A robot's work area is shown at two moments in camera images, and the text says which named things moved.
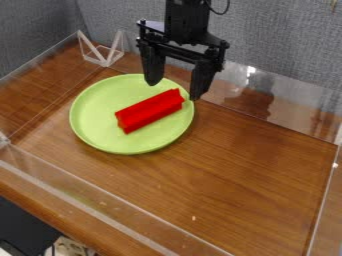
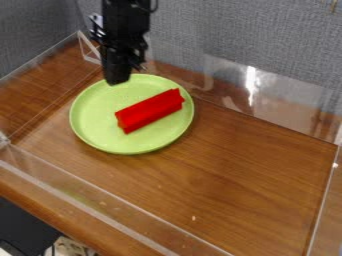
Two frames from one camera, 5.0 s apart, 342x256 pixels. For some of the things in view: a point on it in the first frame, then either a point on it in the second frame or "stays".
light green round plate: [101, 99] stays
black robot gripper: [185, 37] → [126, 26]
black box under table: [26, 236] stays
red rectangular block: [150, 110] stays
